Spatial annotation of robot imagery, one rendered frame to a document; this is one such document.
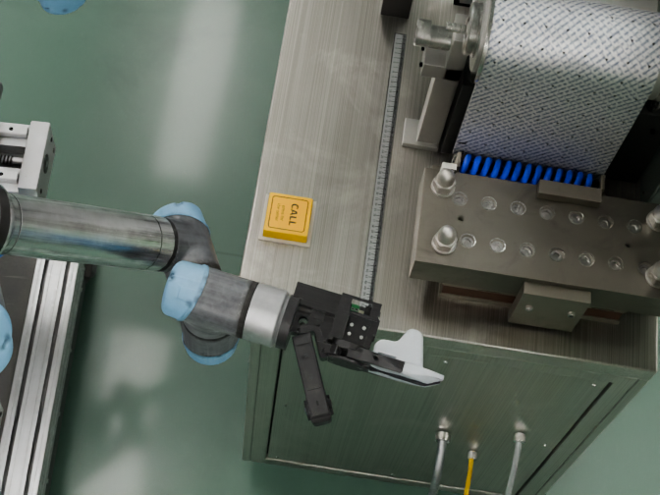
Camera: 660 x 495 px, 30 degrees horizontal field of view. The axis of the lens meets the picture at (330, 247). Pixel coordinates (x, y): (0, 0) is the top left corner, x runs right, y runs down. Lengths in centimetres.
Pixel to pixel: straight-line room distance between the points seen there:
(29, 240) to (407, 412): 94
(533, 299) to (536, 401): 33
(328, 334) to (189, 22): 183
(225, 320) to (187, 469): 122
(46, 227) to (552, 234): 76
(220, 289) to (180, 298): 5
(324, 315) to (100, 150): 159
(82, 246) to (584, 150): 77
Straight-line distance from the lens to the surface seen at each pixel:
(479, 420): 224
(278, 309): 153
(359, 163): 202
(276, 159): 201
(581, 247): 187
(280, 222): 193
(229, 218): 297
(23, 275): 270
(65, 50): 324
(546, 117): 181
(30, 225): 152
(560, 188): 189
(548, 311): 188
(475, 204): 186
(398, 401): 219
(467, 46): 173
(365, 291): 191
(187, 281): 155
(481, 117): 182
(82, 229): 156
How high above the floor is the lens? 263
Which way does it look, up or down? 63 degrees down
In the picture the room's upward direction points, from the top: 11 degrees clockwise
